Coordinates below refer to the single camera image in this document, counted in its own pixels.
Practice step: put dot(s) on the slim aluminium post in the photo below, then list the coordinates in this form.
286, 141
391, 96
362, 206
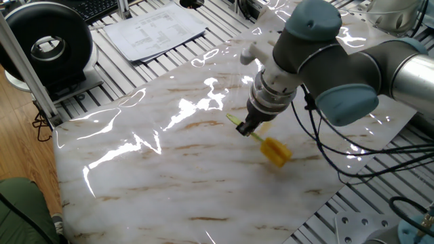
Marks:
124, 8

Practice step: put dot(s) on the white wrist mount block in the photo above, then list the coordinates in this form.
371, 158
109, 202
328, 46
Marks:
251, 54

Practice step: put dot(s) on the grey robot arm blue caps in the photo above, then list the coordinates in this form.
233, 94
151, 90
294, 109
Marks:
305, 57

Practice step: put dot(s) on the green trouser leg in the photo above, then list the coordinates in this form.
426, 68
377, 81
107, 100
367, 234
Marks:
20, 210

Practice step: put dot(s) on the aluminium frame post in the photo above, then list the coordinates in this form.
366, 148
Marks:
27, 71

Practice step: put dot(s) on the black keyboard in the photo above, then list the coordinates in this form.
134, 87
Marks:
95, 8

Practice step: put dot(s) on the printed paper sheets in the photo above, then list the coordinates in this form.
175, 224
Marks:
152, 34

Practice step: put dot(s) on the black round object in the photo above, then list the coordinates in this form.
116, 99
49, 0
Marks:
191, 3

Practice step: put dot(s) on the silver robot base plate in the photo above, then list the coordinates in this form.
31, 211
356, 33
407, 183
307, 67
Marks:
356, 227

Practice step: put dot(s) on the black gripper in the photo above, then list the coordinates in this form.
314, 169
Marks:
259, 117

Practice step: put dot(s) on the marble pattern table sheet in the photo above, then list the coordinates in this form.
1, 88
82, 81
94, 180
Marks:
203, 189

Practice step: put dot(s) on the grey shoe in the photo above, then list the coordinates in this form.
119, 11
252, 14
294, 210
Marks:
57, 223

